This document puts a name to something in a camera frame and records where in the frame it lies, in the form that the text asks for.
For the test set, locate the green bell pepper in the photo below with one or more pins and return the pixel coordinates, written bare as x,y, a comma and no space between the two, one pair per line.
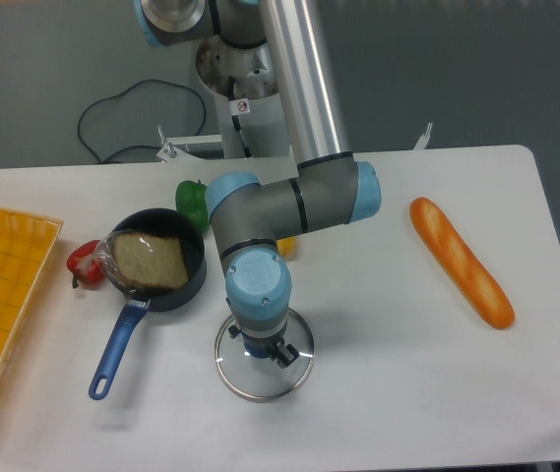
190,201

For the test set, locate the red bell pepper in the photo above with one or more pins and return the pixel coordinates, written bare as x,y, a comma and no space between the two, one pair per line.
85,266

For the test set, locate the bagged bread slice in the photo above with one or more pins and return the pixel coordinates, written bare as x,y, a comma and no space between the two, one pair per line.
142,263

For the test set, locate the dark blue saucepan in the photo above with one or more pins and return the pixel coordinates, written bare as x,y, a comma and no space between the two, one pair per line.
160,222

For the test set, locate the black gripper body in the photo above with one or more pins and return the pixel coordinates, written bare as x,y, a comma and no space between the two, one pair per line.
255,346

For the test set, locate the orange baguette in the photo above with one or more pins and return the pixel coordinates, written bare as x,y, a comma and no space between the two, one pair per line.
460,263

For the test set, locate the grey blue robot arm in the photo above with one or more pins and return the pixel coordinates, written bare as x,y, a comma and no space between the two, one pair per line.
330,187

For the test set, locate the glass pot lid blue knob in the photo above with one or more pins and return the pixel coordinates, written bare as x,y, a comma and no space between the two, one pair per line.
262,380

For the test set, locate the yellow bell pepper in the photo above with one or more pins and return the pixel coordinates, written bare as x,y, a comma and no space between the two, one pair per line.
287,247

